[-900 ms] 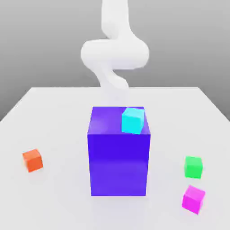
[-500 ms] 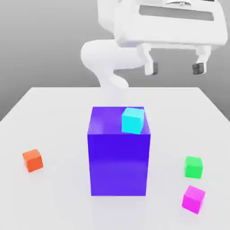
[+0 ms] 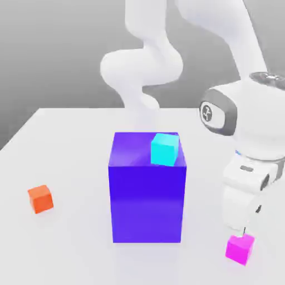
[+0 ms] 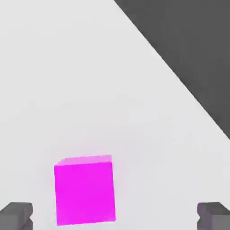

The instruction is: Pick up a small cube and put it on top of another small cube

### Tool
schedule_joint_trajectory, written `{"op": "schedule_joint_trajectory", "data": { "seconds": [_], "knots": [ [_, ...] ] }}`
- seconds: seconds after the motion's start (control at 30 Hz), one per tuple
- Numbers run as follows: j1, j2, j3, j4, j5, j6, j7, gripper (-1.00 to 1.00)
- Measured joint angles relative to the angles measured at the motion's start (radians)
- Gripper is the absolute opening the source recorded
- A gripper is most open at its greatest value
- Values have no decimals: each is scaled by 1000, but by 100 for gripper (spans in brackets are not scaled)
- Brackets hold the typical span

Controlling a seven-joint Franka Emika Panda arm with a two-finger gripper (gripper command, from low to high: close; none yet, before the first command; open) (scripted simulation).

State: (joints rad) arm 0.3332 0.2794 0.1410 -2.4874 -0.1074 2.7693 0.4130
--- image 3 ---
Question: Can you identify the small magenta cube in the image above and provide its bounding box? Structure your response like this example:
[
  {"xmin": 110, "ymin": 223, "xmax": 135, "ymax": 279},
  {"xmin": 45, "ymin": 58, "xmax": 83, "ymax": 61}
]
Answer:
[{"xmin": 225, "ymin": 234, "xmax": 255, "ymax": 267}]

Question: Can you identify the small cyan cube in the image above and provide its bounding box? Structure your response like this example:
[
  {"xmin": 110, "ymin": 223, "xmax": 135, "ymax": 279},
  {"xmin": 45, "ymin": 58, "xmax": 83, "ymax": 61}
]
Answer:
[{"xmin": 150, "ymin": 132, "xmax": 180, "ymax": 167}]

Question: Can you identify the large purple box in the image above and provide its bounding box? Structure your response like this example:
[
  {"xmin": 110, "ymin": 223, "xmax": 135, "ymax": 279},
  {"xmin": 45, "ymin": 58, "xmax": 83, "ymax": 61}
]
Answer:
[{"xmin": 108, "ymin": 131, "xmax": 187, "ymax": 244}]

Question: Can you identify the small orange cube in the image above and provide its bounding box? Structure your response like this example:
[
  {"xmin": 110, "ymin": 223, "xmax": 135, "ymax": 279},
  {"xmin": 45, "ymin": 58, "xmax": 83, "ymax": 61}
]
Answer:
[{"xmin": 27, "ymin": 184, "xmax": 55, "ymax": 215}]

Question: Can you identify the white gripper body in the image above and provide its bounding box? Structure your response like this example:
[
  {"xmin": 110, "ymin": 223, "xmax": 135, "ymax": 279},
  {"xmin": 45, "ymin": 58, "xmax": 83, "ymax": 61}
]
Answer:
[{"xmin": 222, "ymin": 182, "xmax": 263, "ymax": 232}]

